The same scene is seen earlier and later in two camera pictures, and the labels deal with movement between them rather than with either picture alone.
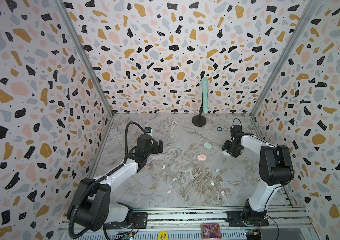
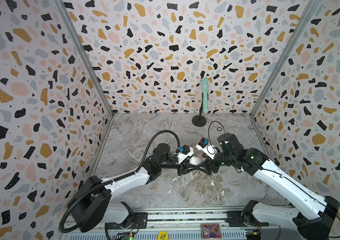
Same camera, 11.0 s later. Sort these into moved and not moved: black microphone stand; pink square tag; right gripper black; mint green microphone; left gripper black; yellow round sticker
Moved: left gripper black; right gripper black
Not moved: pink square tag; yellow round sticker; black microphone stand; mint green microphone
